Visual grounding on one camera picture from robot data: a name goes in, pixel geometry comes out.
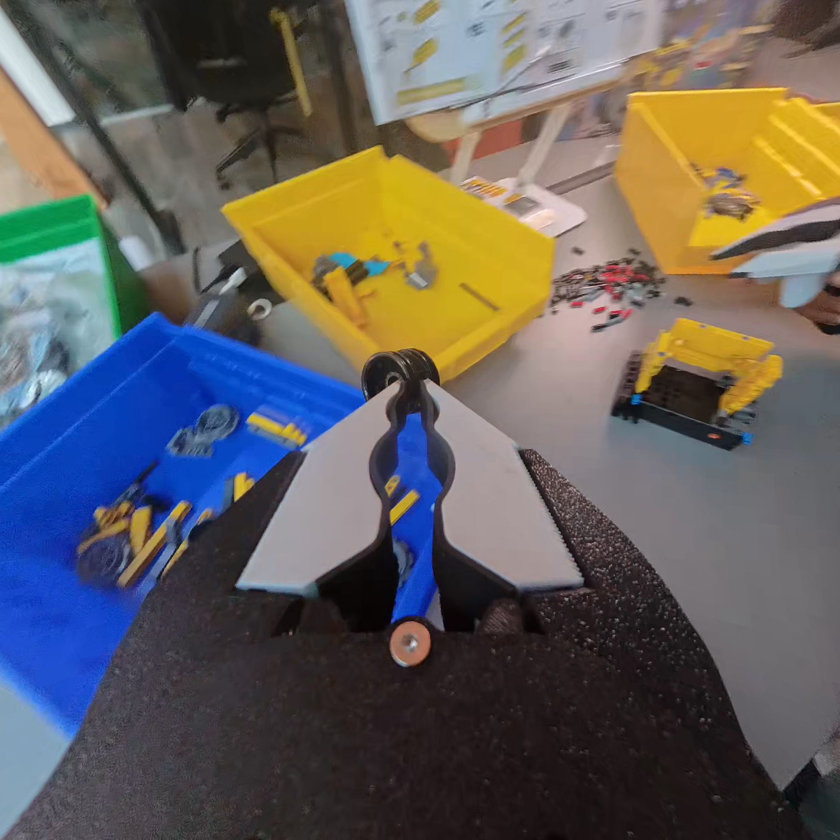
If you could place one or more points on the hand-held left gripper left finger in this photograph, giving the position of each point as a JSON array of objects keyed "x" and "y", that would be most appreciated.
[{"x": 315, "y": 518}]

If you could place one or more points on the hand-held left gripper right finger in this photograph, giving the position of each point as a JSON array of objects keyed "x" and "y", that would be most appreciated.
[{"x": 505, "y": 518}]

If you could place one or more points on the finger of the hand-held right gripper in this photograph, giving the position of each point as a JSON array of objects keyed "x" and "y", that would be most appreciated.
[
  {"x": 787, "y": 226},
  {"x": 800, "y": 256}
]

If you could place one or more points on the heap of mixed lego parts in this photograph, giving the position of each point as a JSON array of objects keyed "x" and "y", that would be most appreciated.
[{"x": 725, "y": 193}]

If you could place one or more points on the yellow grey lego build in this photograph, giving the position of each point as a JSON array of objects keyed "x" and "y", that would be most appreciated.
[{"x": 709, "y": 341}]

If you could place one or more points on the yellow storage bin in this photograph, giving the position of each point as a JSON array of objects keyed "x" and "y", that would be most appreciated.
[
  {"x": 656, "y": 184},
  {"x": 459, "y": 328}
]

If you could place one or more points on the black lego wheel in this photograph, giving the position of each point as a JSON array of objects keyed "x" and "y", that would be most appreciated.
[{"x": 380, "y": 371}]

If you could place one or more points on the blue storage bin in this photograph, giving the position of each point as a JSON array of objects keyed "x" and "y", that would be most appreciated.
[{"x": 65, "y": 459}]

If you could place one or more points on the pile of lego pins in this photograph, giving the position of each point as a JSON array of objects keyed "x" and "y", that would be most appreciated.
[{"x": 610, "y": 282}]

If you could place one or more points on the lego set box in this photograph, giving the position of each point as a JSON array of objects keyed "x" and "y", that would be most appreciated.
[{"x": 709, "y": 46}]

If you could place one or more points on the loose lego gear parts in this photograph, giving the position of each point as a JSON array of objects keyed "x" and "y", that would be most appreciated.
[{"x": 354, "y": 275}]

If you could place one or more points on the lego instruction booklet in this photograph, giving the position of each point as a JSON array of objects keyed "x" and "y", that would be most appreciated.
[{"x": 499, "y": 193}]

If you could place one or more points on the person's right hand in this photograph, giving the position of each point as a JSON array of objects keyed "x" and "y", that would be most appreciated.
[{"x": 828, "y": 308}]

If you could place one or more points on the heap of yellow black beams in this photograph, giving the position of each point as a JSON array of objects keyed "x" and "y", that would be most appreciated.
[{"x": 144, "y": 531}]

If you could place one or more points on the white board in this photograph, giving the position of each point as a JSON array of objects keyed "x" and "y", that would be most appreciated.
[{"x": 564, "y": 216}]

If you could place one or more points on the clear plastic bags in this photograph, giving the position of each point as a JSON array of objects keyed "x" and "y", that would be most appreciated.
[{"x": 46, "y": 315}]

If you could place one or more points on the open instruction manual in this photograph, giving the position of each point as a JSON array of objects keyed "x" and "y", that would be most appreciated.
[{"x": 492, "y": 46}]

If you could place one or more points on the green storage bin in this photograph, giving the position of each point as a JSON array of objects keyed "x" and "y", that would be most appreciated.
[{"x": 52, "y": 216}]

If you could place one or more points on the black office chair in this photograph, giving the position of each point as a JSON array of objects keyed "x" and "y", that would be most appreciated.
[{"x": 223, "y": 59}]

